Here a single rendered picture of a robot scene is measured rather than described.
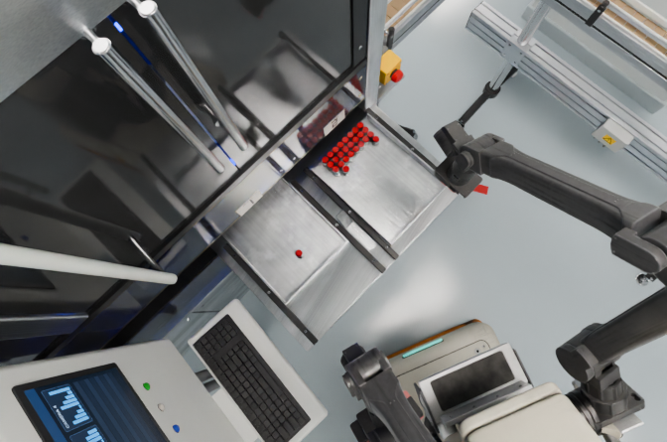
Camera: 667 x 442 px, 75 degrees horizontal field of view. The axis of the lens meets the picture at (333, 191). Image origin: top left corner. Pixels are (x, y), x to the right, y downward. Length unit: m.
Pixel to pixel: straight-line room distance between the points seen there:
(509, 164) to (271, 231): 0.76
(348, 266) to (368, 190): 0.25
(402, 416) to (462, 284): 1.54
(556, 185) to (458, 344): 1.26
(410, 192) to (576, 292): 1.29
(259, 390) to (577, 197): 1.02
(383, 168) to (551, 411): 0.80
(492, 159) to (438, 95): 1.64
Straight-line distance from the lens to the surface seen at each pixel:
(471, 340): 1.99
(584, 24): 1.81
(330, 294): 1.32
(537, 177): 0.84
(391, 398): 0.80
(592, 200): 0.79
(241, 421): 1.48
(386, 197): 1.36
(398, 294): 2.21
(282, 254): 1.34
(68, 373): 1.03
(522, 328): 2.34
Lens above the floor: 2.20
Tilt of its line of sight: 75 degrees down
